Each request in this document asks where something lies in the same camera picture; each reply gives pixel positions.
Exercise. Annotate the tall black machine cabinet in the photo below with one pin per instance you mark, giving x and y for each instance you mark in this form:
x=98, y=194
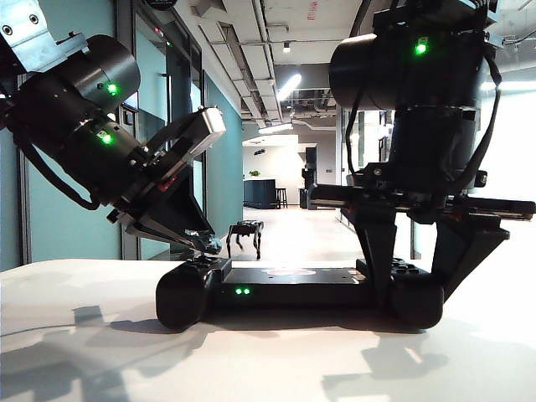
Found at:
x=310, y=167

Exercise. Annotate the green potted plant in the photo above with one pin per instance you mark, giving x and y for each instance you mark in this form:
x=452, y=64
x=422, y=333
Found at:
x=254, y=173

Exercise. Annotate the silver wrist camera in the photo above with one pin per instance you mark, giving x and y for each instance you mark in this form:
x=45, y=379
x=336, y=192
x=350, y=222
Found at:
x=481, y=180
x=207, y=125

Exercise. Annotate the dark door access panel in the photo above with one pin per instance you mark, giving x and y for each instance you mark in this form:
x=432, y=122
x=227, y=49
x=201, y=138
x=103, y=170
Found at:
x=129, y=118

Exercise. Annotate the black quadruped robot dog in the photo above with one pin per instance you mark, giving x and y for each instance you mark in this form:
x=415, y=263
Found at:
x=247, y=228

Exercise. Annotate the black wall decoration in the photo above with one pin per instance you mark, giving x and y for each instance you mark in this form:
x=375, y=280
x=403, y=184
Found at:
x=260, y=152

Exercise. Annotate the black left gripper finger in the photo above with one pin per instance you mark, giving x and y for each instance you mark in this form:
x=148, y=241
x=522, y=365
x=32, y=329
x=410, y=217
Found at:
x=184, y=213
x=159, y=234

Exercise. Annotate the dark blue counter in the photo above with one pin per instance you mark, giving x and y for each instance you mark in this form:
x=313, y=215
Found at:
x=257, y=194

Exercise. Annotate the black round ceiling fixture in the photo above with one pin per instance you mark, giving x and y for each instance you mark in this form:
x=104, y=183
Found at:
x=159, y=3

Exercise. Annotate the small ceiling spotlight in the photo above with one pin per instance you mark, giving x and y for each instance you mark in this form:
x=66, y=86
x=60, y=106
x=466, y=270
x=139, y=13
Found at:
x=286, y=47

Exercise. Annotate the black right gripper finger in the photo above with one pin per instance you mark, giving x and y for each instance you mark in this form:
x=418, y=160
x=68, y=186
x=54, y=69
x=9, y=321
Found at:
x=377, y=243
x=460, y=251

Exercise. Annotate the black remote control with joysticks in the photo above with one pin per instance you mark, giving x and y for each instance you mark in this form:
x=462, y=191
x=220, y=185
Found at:
x=293, y=293

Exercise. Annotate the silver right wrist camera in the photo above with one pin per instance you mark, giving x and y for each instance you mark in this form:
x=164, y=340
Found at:
x=481, y=180

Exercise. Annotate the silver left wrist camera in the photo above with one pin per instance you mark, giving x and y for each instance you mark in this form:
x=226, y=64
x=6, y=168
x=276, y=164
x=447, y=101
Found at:
x=207, y=125

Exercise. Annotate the long ceiling tube light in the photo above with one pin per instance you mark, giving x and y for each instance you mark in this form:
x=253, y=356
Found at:
x=289, y=87
x=274, y=128

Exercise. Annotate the dark wooden bar stool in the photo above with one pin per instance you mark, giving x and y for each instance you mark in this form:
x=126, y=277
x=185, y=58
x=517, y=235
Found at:
x=281, y=190

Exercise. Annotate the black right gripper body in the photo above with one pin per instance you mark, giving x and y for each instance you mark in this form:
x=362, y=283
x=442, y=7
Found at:
x=377, y=197

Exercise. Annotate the lit door display panel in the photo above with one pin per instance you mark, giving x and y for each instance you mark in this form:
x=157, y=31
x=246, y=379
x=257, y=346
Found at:
x=133, y=102

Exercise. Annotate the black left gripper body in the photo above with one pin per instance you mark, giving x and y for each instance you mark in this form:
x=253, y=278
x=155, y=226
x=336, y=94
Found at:
x=142, y=192

